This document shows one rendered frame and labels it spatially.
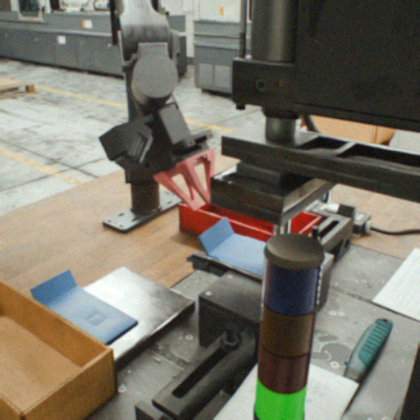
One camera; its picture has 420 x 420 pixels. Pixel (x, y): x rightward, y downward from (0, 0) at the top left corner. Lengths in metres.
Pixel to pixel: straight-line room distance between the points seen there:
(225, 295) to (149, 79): 0.29
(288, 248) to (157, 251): 0.60
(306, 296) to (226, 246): 0.41
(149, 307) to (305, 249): 0.44
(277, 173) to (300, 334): 0.25
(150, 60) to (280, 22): 0.18
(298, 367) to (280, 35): 0.33
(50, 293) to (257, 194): 0.37
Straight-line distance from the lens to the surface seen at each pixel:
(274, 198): 0.52
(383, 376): 0.66
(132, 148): 0.62
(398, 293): 0.82
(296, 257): 0.29
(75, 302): 0.73
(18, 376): 0.66
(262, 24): 0.53
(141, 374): 0.64
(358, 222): 0.96
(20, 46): 10.47
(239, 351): 0.55
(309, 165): 0.52
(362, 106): 0.46
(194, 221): 0.91
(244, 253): 0.69
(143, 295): 0.73
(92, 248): 0.91
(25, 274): 0.87
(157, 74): 0.61
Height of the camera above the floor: 1.34
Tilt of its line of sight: 25 degrees down
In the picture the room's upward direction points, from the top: straight up
